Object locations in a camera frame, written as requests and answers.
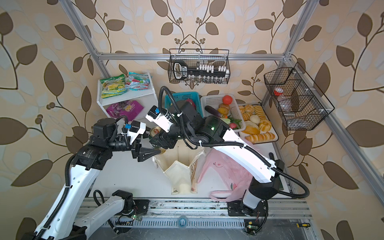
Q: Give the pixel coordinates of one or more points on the bread tray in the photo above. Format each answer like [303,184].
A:
[258,128]

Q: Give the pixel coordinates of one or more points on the cream canvas tote bag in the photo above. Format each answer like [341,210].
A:
[179,165]

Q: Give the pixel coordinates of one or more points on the black wire basket with bottles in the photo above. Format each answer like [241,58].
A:
[199,66]

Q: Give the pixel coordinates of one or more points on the purple snack bag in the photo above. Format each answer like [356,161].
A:
[130,109]

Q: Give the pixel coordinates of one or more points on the red tomato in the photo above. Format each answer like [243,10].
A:
[227,100]

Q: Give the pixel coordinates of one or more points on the small yellow handled screwdriver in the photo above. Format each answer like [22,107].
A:
[297,225]

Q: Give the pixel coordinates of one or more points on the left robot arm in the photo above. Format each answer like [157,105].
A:
[81,171]

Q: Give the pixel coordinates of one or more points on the pink plastic grocery bag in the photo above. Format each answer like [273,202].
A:
[232,174]

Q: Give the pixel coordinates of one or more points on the teal plastic fruit basket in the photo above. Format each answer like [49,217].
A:
[194,96]

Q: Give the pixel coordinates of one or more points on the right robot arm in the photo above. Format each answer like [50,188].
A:
[269,178]

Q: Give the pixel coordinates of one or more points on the green label can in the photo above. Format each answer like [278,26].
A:
[154,131]

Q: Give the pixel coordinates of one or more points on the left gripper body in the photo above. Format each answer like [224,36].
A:
[135,148]

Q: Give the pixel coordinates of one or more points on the green snack bag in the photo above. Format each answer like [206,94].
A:
[113,86]

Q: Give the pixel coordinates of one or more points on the white two-tier shelf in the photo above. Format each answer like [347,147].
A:
[147,98]

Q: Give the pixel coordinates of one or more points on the teal red snack bag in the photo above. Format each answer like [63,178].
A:
[137,82]

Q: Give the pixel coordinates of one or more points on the white plastic vegetable basket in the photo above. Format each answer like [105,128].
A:
[231,114]

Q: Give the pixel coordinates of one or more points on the purple eggplant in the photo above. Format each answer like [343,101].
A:
[213,111]

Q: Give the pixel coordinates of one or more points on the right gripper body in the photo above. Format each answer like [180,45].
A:
[177,133]

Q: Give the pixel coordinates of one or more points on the black wire wall basket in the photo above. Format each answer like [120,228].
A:
[300,99]

